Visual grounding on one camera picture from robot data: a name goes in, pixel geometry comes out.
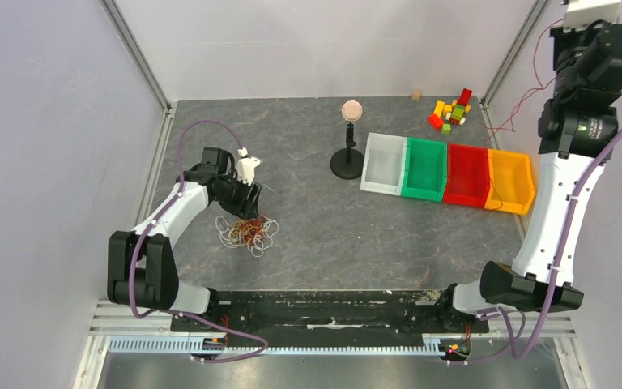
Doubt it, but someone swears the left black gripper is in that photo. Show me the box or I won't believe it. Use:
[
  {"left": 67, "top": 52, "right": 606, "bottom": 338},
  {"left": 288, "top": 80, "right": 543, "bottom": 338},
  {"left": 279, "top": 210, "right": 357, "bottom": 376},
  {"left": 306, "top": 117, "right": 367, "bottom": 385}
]
[{"left": 214, "top": 171, "right": 262, "bottom": 220}]

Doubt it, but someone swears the coloured wire bundle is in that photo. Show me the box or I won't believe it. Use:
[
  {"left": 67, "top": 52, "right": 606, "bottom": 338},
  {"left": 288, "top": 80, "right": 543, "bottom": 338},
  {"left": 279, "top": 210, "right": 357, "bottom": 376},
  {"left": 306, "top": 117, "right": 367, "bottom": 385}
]
[{"left": 215, "top": 214, "right": 280, "bottom": 259}]

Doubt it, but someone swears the red wire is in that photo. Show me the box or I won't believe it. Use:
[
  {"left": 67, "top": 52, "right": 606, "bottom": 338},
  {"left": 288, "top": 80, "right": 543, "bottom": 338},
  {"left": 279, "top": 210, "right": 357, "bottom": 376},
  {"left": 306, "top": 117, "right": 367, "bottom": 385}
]
[{"left": 482, "top": 19, "right": 565, "bottom": 211}]

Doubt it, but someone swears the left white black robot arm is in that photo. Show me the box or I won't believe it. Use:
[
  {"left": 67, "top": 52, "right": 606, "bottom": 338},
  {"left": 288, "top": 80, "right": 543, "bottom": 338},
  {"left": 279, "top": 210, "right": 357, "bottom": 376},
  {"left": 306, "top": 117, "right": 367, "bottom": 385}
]
[{"left": 107, "top": 147, "right": 262, "bottom": 331}]

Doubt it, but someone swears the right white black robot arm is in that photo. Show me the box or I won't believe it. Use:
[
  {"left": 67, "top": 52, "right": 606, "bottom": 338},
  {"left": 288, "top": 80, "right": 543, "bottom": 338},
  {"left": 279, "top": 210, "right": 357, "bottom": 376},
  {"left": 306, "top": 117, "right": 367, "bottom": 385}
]
[{"left": 435, "top": 20, "right": 622, "bottom": 331}]

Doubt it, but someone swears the black stand with pink ball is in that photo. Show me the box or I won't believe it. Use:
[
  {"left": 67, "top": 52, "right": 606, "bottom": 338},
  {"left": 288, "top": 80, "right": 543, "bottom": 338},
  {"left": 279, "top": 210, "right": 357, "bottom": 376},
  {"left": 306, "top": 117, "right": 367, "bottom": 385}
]
[{"left": 330, "top": 100, "right": 364, "bottom": 180}]

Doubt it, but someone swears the orange plastic bin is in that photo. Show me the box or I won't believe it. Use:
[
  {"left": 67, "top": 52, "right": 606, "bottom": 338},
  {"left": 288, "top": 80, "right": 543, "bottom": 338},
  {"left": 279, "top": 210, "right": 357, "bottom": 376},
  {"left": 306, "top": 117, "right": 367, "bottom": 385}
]
[{"left": 485, "top": 149, "right": 535, "bottom": 216}]

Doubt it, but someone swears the white plastic bin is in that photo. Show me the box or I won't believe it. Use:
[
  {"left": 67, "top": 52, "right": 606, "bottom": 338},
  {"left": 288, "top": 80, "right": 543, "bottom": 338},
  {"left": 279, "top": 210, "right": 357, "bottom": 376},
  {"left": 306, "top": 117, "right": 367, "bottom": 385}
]
[{"left": 360, "top": 132, "right": 407, "bottom": 196}]

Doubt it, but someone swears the pile of coloured toy blocks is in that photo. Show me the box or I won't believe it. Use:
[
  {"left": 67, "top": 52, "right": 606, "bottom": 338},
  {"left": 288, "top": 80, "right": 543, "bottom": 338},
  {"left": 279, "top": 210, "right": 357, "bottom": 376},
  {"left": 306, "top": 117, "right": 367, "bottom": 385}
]
[{"left": 427, "top": 88, "right": 472, "bottom": 135}]

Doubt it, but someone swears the red plastic bin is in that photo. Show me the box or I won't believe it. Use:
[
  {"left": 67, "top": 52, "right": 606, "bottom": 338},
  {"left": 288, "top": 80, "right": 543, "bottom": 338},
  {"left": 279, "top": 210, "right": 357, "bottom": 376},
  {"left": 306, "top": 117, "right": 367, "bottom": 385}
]
[{"left": 442, "top": 143, "right": 490, "bottom": 208}]

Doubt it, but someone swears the green plastic bin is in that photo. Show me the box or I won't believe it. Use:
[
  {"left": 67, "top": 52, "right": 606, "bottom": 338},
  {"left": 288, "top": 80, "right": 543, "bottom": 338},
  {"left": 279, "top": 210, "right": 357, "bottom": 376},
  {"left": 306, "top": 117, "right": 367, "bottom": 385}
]
[{"left": 401, "top": 138, "right": 448, "bottom": 203}]

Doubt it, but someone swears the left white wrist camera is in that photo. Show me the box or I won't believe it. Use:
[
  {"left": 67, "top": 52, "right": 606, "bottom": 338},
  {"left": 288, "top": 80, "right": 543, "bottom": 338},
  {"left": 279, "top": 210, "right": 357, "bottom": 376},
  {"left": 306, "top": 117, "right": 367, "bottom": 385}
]
[{"left": 235, "top": 147, "right": 262, "bottom": 186}]

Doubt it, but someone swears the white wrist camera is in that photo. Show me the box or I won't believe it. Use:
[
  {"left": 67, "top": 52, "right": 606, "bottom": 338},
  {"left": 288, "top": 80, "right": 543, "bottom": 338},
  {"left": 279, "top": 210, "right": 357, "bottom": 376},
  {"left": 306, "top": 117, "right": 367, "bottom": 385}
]
[
  {"left": 235, "top": 147, "right": 262, "bottom": 186},
  {"left": 562, "top": 0, "right": 622, "bottom": 30}
]

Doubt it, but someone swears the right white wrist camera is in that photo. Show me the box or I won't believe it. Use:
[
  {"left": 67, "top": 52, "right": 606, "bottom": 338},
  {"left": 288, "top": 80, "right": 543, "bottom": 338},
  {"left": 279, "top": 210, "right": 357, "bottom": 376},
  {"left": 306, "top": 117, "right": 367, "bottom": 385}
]
[{"left": 562, "top": 0, "right": 622, "bottom": 30}]

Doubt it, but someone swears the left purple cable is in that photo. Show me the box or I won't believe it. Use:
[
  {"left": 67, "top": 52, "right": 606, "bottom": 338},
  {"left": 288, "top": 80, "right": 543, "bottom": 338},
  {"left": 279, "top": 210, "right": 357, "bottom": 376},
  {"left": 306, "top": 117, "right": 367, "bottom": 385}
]
[{"left": 128, "top": 119, "right": 271, "bottom": 365}]

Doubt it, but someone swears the purple cable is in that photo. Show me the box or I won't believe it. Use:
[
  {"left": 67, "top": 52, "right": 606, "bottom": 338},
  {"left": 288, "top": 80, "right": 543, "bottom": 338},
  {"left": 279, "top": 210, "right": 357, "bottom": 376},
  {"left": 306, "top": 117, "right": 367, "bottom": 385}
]
[
  {"left": 439, "top": 93, "right": 622, "bottom": 366},
  {"left": 128, "top": 119, "right": 271, "bottom": 365}
]

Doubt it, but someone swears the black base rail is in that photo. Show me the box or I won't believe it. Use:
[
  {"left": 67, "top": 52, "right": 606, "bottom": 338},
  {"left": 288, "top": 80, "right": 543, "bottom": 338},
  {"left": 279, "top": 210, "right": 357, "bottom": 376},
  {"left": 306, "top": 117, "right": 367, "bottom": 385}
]
[{"left": 168, "top": 289, "right": 492, "bottom": 357}]

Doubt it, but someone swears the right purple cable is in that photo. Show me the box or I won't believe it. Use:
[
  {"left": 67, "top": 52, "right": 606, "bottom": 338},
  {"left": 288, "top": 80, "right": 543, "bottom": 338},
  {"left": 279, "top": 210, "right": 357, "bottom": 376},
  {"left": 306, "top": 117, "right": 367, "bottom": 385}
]
[{"left": 439, "top": 93, "right": 622, "bottom": 366}]

